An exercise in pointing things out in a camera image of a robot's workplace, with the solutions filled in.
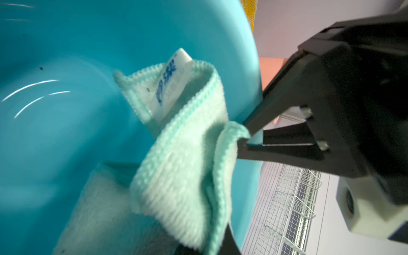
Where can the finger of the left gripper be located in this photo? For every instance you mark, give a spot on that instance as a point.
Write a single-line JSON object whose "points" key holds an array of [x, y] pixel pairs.
{"points": [[292, 145]]}

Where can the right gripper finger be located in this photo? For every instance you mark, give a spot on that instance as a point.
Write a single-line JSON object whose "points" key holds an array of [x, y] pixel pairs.
{"points": [[229, 246]]}

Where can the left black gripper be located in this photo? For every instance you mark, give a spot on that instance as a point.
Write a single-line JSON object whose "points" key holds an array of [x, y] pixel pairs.
{"points": [[367, 60]]}

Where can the pink plastic bucket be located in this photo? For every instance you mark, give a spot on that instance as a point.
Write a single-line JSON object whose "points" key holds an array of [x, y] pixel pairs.
{"points": [[269, 67]]}

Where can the mint green cloth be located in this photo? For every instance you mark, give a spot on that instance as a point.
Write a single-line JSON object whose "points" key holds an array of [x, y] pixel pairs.
{"points": [[177, 201]]}

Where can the teal bucket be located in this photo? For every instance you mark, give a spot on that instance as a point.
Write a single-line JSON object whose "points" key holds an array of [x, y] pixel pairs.
{"points": [[61, 111]]}

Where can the yellow white work glove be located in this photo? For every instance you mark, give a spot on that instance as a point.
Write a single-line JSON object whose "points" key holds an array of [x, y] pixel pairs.
{"points": [[250, 9]]}

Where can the long white wire shelf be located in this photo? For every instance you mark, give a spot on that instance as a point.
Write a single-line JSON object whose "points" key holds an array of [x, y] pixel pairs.
{"points": [[283, 211]]}

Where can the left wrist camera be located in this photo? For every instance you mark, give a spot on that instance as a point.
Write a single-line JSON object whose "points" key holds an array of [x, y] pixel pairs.
{"points": [[367, 211]]}

